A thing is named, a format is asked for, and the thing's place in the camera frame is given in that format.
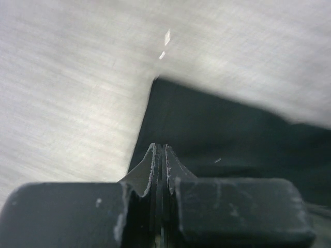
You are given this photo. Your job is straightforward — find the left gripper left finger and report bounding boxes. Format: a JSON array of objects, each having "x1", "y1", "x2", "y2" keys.
[{"x1": 1, "y1": 143, "x2": 162, "y2": 247}]

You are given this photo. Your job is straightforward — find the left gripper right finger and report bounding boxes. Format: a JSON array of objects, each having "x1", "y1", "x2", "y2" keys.
[{"x1": 161, "y1": 145, "x2": 316, "y2": 247}]

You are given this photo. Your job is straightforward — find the black t shirt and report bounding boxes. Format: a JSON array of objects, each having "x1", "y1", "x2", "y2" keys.
[{"x1": 128, "y1": 78, "x2": 330, "y2": 247}]

